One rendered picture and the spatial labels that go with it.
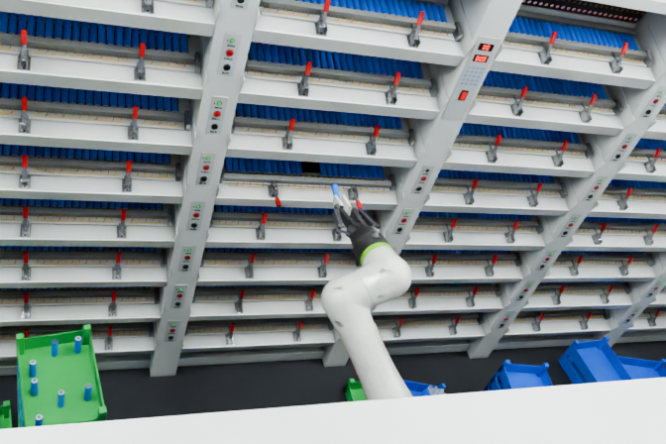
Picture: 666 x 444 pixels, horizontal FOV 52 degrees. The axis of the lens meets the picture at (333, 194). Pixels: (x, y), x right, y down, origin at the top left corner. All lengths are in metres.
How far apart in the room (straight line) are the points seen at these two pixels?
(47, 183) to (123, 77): 0.41
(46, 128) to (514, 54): 1.31
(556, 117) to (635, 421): 1.56
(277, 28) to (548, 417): 1.24
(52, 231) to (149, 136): 0.45
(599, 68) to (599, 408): 1.55
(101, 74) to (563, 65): 1.31
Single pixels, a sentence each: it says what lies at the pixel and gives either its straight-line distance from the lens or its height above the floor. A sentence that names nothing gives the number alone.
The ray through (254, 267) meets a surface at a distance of 2.41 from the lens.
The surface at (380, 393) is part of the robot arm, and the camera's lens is 1.73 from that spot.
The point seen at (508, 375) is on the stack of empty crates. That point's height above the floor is 0.16.
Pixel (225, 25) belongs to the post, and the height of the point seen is 1.49.
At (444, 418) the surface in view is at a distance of 0.75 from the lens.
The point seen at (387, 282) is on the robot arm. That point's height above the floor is 1.14.
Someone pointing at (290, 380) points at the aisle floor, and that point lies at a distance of 2.85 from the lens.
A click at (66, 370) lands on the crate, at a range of 2.19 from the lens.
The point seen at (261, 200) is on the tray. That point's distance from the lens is 2.12.
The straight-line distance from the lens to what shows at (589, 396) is 0.86.
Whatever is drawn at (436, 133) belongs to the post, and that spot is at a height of 1.22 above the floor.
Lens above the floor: 2.30
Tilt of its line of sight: 38 degrees down
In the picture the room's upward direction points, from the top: 20 degrees clockwise
